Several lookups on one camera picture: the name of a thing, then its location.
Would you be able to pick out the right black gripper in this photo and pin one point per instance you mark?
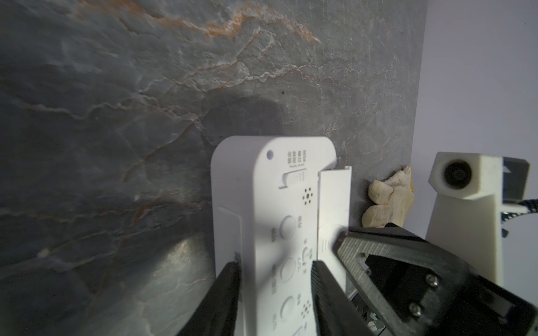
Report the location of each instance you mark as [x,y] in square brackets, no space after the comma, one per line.
[417,288]

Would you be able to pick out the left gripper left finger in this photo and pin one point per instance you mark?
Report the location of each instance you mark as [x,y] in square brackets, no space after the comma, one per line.
[217,313]

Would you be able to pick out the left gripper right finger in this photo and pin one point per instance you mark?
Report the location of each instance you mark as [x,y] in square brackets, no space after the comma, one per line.
[334,313]

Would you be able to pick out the white alarm device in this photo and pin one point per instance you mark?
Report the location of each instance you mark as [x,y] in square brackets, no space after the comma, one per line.
[265,200]

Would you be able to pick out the beige work glove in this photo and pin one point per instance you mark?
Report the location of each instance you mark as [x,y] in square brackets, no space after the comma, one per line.
[392,198]

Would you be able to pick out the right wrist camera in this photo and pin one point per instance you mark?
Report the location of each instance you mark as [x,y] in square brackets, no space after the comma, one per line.
[476,193]

